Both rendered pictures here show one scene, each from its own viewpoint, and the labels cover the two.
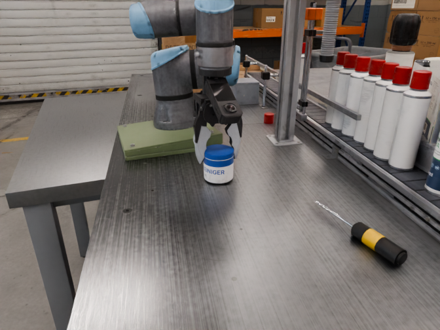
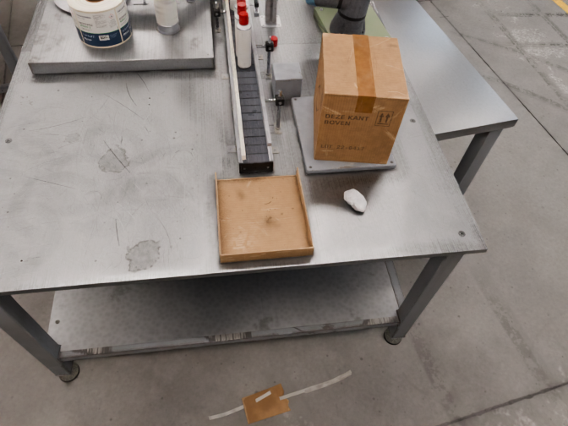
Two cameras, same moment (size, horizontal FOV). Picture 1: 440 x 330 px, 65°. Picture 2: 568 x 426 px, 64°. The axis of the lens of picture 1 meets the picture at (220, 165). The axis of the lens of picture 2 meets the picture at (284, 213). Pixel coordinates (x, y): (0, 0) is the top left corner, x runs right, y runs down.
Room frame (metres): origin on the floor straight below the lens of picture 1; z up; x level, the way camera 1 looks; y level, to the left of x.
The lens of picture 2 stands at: (2.83, -0.10, 1.92)
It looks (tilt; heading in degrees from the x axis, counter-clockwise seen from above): 54 degrees down; 179
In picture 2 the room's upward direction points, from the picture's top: 5 degrees clockwise
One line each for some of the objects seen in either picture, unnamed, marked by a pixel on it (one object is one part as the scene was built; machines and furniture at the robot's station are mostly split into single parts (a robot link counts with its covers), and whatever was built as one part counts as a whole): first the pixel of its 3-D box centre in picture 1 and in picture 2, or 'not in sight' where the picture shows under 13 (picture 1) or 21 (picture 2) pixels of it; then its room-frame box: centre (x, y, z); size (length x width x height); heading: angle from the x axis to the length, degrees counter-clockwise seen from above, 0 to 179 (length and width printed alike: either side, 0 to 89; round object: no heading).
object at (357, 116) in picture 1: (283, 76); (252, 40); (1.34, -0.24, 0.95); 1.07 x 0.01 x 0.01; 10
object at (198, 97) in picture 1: (214, 95); not in sight; (0.76, 0.01, 1.02); 0.09 x 0.08 x 0.12; 19
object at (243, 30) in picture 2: not in sight; (243, 40); (1.39, -0.27, 0.98); 0.05 x 0.05 x 0.20
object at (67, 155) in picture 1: (167, 122); (360, 66); (1.24, 0.19, 0.81); 0.90 x 0.90 x 0.04; 20
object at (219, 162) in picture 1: (218, 163); not in sight; (0.73, 0.00, 0.87); 0.07 x 0.07 x 0.07
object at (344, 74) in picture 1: (346, 93); not in sight; (0.95, -0.34, 0.98); 0.05 x 0.05 x 0.20
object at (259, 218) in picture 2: (245, 72); (261, 211); (2.04, -0.15, 0.85); 0.30 x 0.26 x 0.04; 10
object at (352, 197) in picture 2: not in sight; (355, 200); (1.97, 0.13, 0.85); 0.08 x 0.07 x 0.04; 11
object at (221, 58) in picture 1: (213, 57); not in sight; (0.75, 0.01, 1.10); 0.08 x 0.08 x 0.05
